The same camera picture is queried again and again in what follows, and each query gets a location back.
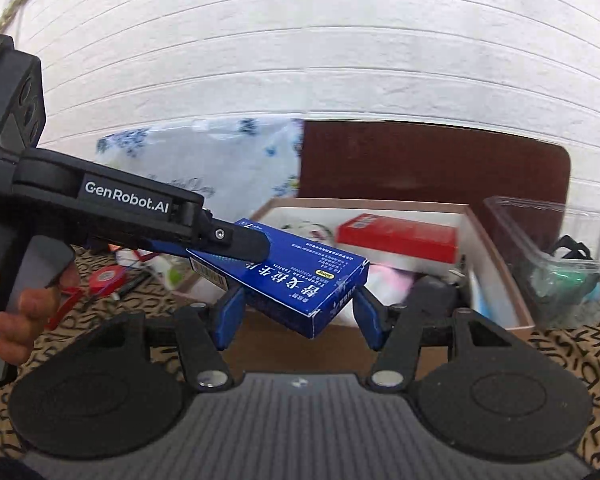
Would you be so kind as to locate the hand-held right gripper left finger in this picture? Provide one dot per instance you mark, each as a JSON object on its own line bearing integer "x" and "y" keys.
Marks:
{"x": 232, "y": 310}

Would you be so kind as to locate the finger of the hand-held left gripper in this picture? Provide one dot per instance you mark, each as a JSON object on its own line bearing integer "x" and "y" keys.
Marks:
{"x": 240, "y": 242}

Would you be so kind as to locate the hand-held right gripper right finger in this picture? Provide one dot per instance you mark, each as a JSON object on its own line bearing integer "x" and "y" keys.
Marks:
{"x": 369, "y": 322}

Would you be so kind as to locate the blue medicine box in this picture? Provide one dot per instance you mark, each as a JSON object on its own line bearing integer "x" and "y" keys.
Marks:
{"x": 290, "y": 280}

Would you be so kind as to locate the brown cardboard box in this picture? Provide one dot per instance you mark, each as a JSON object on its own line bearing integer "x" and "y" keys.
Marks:
{"x": 300, "y": 355}

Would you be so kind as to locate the red tape roll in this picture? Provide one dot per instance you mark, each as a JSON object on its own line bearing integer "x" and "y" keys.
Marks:
{"x": 96, "y": 285}

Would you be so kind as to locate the patterned cloth covered desktop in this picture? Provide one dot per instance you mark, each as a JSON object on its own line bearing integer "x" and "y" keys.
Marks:
{"x": 570, "y": 360}

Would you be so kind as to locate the person's left hand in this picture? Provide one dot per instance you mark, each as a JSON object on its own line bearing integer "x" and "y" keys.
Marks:
{"x": 30, "y": 310}

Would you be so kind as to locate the pink packet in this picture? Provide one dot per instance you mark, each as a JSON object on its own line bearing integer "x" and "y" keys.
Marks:
{"x": 390, "y": 280}

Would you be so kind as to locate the white green small packet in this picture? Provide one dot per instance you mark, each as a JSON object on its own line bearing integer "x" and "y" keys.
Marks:
{"x": 172, "y": 272}

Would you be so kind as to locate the white printed packet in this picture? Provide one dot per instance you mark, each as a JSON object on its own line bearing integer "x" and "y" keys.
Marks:
{"x": 310, "y": 230}

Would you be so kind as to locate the black flat item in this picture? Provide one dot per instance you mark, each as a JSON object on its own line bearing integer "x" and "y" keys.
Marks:
{"x": 432, "y": 290}

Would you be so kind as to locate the white floral plastic bag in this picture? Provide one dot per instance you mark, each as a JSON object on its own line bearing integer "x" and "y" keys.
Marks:
{"x": 220, "y": 160}

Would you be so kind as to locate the red white box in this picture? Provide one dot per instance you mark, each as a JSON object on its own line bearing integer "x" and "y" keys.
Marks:
{"x": 395, "y": 240}

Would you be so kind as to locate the black pen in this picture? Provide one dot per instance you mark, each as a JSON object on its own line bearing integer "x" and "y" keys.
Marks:
{"x": 130, "y": 287}

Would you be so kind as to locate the red strip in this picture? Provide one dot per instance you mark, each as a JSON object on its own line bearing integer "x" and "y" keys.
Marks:
{"x": 67, "y": 305}

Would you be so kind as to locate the dark brown board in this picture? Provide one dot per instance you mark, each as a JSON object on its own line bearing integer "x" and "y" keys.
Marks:
{"x": 430, "y": 160}

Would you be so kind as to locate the clear plastic container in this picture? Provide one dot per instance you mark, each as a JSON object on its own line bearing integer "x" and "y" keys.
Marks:
{"x": 530, "y": 240}

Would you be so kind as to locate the green object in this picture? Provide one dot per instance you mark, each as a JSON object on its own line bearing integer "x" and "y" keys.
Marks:
{"x": 565, "y": 285}

